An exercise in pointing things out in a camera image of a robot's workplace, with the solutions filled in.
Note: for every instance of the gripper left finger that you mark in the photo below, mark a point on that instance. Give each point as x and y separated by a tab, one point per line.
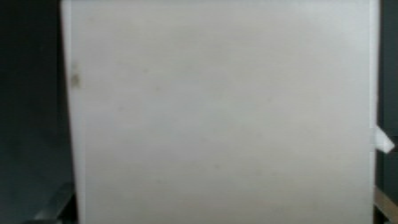
59	210

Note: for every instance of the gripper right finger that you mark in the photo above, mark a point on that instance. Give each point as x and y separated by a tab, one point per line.
386	206

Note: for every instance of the small white tagged box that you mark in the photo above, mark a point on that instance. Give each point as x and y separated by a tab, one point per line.
223	105

